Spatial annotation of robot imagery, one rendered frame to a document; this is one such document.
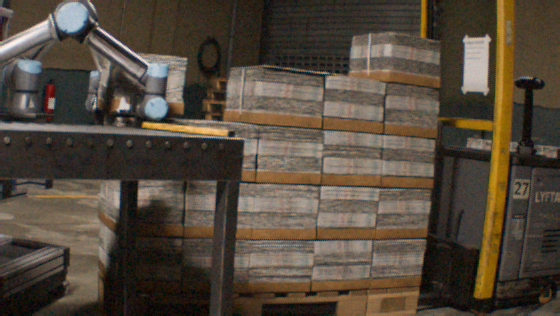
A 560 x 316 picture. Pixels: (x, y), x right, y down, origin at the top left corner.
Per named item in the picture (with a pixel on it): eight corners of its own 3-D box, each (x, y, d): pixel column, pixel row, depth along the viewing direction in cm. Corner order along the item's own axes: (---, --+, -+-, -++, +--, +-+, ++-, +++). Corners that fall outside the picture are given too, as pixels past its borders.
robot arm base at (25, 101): (4, 111, 301) (6, 88, 300) (17, 111, 316) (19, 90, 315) (32, 113, 299) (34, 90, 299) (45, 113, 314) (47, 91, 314)
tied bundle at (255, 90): (222, 121, 345) (227, 69, 344) (283, 125, 358) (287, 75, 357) (256, 125, 311) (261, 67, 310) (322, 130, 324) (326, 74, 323)
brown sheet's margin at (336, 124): (287, 124, 358) (288, 115, 358) (343, 129, 370) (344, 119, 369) (323, 128, 324) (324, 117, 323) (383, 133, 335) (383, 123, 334)
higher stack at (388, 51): (326, 300, 375) (349, 35, 368) (378, 297, 387) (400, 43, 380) (364, 318, 339) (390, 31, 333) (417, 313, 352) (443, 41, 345)
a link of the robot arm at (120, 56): (55, 29, 268) (152, 100, 279) (53, 26, 258) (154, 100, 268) (73, 4, 269) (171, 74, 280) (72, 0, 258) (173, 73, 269)
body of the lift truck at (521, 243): (421, 286, 416) (437, 144, 412) (490, 280, 438) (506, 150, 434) (493, 313, 353) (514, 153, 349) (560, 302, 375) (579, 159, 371)
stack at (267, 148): (96, 298, 328) (102, 113, 323) (327, 300, 375) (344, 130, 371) (113, 323, 292) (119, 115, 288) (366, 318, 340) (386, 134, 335)
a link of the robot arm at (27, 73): (21, 89, 299) (25, 58, 298) (9, 89, 308) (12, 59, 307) (43, 90, 307) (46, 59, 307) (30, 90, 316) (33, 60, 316)
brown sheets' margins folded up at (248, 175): (97, 268, 327) (100, 155, 324) (331, 272, 374) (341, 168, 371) (113, 290, 292) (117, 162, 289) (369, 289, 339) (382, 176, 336)
